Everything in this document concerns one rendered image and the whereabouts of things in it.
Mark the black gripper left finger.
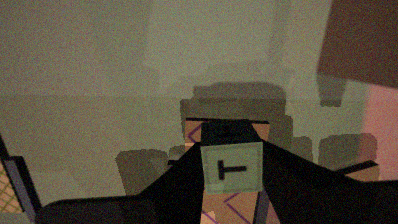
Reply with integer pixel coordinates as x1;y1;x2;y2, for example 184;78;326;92
34;142;205;224

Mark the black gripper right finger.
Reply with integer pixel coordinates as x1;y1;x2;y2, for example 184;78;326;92
261;139;398;224

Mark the orange strip with purple zigzag pattern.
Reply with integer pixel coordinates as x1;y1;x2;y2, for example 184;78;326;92
185;117;270;224

